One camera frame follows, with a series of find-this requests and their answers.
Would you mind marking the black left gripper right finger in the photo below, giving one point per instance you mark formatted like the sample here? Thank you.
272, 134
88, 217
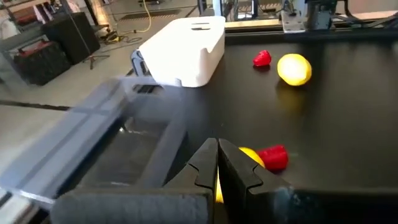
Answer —
248, 199

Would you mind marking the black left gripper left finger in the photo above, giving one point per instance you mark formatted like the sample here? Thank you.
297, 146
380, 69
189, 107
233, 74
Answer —
186, 202

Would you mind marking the yellow toy lemon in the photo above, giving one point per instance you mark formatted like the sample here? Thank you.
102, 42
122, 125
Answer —
252, 155
294, 69

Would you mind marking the red toy pepper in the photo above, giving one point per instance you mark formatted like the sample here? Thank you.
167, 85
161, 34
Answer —
273, 157
262, 58

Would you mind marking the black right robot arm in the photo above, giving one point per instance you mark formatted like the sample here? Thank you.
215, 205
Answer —
320, 14

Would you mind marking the grey-blue plastic basket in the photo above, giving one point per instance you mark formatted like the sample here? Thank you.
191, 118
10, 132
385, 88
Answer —
93, 124

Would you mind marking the white plastic basket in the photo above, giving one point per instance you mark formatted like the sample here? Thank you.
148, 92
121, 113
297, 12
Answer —
183, 53

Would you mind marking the black tripod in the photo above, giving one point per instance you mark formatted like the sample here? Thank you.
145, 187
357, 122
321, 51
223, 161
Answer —
93, 58

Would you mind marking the silver mounting plate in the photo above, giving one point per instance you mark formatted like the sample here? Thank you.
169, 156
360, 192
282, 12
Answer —
292, 22

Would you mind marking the black case with red trim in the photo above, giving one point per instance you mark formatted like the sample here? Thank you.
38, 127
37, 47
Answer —
42, 65

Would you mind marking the black equipment case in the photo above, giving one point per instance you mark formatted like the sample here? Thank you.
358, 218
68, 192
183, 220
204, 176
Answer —
71, 37

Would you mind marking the black aluminium table frame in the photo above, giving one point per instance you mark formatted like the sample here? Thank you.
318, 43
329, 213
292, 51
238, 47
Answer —
311, 34

